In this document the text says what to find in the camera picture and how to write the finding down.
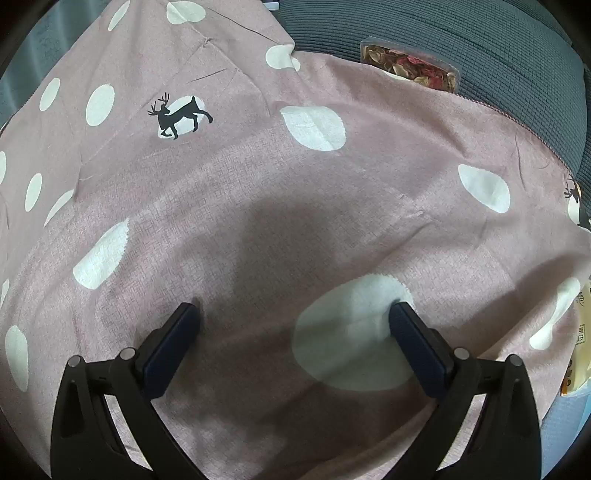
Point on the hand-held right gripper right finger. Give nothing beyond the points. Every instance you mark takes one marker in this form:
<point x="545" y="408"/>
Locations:
<point x="418" y="346"/>

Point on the light blue cloth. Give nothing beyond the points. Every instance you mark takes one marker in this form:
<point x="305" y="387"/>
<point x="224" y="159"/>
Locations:
<point x="561" y="429"/>

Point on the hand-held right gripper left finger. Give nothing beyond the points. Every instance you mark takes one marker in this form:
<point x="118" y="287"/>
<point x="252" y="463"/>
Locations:
<point x="173" y="344"/>

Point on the pink dotted deer-print blanket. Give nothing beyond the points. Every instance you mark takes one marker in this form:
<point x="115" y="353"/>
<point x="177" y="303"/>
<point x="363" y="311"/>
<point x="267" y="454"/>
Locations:
<point x="277" y="184"/>

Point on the clear packet of dried flowers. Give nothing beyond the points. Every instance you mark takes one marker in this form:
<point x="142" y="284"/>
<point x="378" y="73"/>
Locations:
<point x="406" y="62"/>

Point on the dark teal textured cushion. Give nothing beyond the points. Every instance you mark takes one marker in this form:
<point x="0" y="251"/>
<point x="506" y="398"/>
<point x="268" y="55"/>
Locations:
<point x="461" y="27"/>

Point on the yellow snack packet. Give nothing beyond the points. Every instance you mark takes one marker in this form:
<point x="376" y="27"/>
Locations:
<point x="582" y="350"/>

